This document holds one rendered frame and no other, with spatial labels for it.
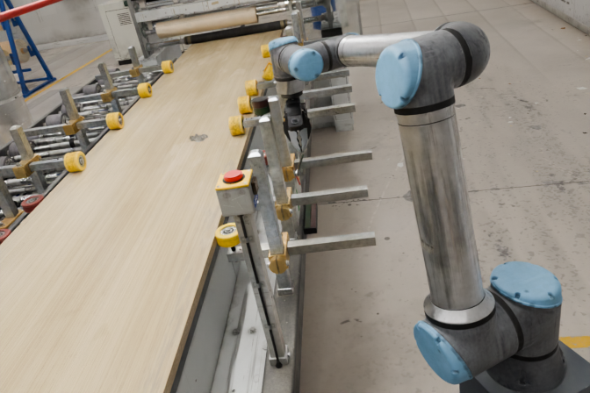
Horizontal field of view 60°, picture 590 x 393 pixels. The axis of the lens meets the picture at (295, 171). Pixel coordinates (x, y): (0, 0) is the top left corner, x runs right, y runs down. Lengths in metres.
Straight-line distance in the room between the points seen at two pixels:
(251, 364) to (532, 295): 0.74
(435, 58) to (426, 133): 0.14
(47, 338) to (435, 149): 0.98
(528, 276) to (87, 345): 1.01
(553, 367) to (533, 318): 0.17
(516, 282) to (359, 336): 1.22
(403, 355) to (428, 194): 1.34
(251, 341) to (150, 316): 0.37
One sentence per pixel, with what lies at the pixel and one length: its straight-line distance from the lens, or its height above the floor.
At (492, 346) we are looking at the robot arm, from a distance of 1.20.
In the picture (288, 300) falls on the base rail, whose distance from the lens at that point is 1.52.
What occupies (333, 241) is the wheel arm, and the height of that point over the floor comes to 0.84.
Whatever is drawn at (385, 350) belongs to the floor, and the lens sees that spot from 2.31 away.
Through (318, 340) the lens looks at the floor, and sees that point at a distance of 2.38.
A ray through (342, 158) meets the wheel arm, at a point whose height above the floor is 0.85.
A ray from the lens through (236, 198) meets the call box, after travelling 1.04.
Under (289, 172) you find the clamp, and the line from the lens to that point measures 1.85.
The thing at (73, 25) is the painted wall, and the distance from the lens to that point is 12.07.
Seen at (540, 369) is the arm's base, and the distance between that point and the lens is 1.38.
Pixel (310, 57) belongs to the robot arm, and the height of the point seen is 1.32.
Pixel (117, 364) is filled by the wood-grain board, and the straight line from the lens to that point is 1.22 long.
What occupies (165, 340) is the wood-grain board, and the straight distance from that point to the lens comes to 1.22.
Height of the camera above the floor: 1.68
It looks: 26 degrees down
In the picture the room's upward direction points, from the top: 11 degrees counter-clockwise
